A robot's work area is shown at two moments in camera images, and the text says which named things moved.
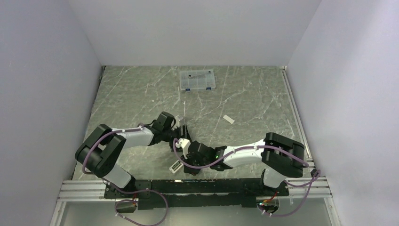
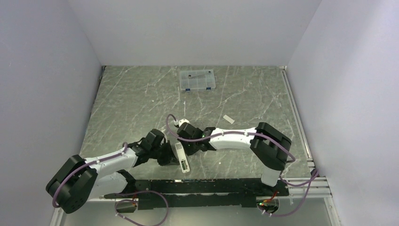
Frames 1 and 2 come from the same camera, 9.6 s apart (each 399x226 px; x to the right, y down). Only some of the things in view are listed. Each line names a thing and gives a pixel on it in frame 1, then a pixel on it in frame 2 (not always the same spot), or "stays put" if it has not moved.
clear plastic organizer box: x=197 y=79 stays put
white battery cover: x=228 y=119 stays put
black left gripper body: x=175 y=133 -> x=160 y=152
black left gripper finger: x=185 y=133 -> x=170 y=156
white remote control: x=176 y=166 -> x=182 y=158
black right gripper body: x=191 y=160 -> x=189 y=147
